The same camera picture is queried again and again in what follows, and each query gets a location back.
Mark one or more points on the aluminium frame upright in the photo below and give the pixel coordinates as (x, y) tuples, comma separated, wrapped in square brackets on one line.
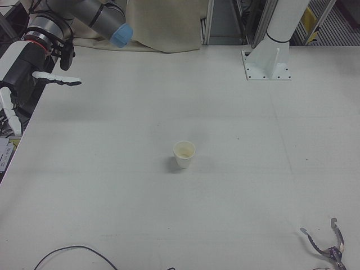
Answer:
[(260, 28), (207, 22)]

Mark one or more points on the white printed paper box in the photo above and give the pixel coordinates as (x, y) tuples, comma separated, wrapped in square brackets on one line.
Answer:
[(7, 157)]

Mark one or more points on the white dexterous robot hand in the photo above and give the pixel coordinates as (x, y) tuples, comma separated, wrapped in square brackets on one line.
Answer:
[(14, 64)]

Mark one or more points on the white pedestal column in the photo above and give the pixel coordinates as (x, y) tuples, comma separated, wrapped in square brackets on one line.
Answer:
[(281, 22)]

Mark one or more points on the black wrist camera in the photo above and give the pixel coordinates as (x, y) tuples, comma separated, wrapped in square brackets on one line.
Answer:
[(67, 56)]

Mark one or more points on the metal claw grabber tool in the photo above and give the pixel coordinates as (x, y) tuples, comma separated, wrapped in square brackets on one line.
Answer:
[(333, 250)]

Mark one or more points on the beige cloth curtain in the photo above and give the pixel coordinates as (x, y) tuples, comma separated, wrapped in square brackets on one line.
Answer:
[(168, 22)]

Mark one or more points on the white paper cup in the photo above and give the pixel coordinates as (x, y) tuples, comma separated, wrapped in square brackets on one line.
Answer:
[(184, 160)]

